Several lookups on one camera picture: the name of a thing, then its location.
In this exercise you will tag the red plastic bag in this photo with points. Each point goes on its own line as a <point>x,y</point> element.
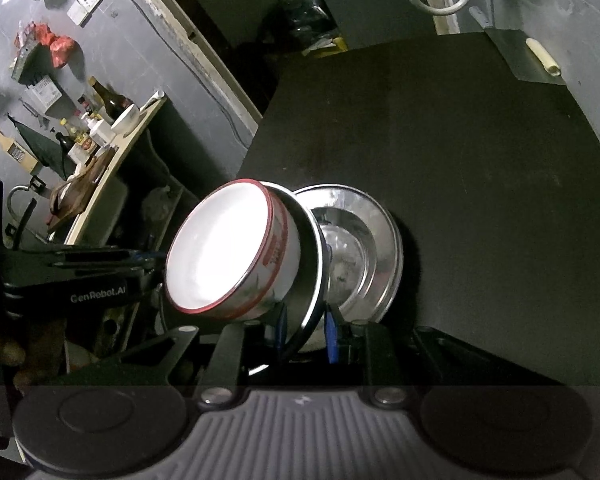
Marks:
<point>57,47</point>

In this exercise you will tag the cream cylinder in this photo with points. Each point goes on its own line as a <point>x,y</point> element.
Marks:
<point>542,57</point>

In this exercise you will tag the dark glass bottle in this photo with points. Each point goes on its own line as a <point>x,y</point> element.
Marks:
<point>111,100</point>

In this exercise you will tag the wooden paddle grater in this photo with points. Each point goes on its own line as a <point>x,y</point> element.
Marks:
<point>15,150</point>

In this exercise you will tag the clear bottle yellow cap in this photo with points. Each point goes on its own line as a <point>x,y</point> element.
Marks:
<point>71,132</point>

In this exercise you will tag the large steel plate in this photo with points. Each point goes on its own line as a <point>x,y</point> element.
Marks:
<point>365,260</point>

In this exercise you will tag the grey printed box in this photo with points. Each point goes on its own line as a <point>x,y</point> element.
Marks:
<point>45,92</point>

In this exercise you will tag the person's left hand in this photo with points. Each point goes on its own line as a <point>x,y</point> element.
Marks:
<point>0,347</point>

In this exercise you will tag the metal faucet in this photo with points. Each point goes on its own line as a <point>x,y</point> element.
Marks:
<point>16,200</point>

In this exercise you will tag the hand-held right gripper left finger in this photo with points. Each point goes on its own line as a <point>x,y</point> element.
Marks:
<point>281,330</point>

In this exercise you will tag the black plastic bag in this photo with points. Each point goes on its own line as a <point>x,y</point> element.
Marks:
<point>302,10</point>

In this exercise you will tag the yellow container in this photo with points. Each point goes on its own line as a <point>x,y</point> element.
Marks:
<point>338,43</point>

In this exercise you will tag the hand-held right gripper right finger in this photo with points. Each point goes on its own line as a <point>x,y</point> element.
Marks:
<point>331,335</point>

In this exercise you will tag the white tube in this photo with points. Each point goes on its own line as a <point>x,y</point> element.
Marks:
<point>151,101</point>

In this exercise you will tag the steel bowl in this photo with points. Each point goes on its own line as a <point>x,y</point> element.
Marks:
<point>308,260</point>

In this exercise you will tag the grey mat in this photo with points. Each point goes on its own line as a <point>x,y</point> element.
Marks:
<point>517,57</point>

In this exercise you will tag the white jar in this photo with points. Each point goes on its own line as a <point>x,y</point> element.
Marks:
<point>100,132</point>

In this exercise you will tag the worn door frame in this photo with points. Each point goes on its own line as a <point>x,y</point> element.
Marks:
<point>205,72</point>

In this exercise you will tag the shelf with bottles and utensils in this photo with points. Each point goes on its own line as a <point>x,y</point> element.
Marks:
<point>125,152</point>

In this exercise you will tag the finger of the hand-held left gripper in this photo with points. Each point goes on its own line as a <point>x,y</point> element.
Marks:
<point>105,255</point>
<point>115,269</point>

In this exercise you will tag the dark cloth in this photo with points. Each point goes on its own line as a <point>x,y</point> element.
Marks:
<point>40,145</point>

